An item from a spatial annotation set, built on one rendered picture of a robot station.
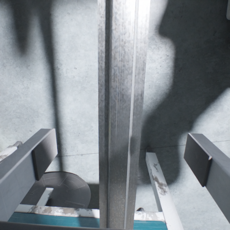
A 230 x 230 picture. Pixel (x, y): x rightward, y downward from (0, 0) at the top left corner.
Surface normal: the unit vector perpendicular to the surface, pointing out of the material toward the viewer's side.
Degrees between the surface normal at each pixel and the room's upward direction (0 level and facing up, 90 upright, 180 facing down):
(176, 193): 0
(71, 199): 90
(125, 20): 0
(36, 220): 90
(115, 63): 0
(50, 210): 90
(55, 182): 90
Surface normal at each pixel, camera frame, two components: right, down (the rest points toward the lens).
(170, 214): 0.03, -0.95
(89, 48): -0.04, 0.30
